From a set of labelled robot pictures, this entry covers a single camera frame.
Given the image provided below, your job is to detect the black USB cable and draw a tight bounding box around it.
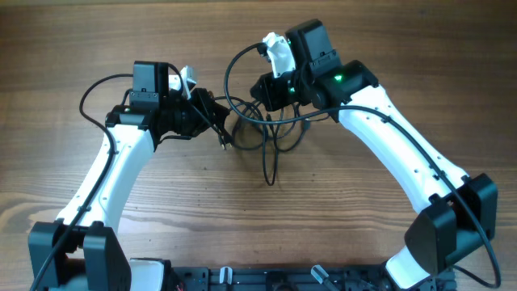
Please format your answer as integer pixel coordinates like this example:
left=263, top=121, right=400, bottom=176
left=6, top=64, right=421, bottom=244
left=213, top=95, right=320, bottom=187

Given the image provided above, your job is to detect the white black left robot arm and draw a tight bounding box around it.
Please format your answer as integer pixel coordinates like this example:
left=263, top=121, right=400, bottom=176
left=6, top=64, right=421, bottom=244
left=28, top=61, right=231, bottom=290

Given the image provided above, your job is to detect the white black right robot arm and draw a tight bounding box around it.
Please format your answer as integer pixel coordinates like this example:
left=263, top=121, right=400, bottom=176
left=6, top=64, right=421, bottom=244
left=250, top=19, right=498, bottom=289

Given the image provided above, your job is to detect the black right camera cable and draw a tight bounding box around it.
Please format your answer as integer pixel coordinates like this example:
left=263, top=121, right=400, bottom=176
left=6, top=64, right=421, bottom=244
left=224, top=42, right=502, bottom=289

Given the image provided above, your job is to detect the black camera cable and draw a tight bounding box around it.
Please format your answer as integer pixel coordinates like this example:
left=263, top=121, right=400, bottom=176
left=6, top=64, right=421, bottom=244
left=224, top=42, right=502, bottom=289
left=30, top=73, right=137, bottom=291

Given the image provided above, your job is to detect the black left camera cable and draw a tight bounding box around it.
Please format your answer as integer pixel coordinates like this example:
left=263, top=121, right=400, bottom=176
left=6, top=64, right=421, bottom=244
left=30, top=73, right=137, bottom=291

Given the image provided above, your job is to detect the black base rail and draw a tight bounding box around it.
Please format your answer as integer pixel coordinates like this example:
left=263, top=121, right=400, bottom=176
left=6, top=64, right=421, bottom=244
left=173, top=264, right=457, bottom=291

